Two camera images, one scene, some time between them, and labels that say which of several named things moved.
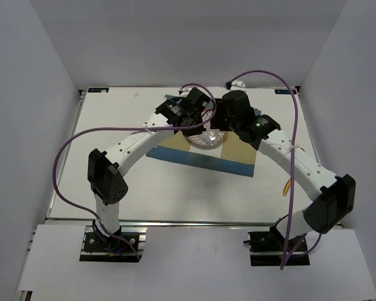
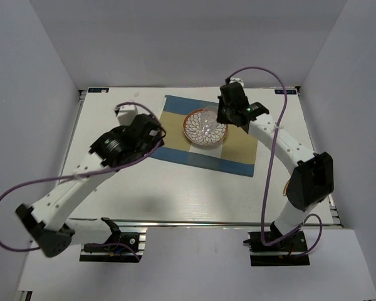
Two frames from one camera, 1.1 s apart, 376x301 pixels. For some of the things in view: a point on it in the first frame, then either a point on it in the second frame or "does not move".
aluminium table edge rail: (91, 222) does not move
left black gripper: (192, 132) → (157, 140)
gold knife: (287, 187) does not move
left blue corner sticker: (98, 89) does not move
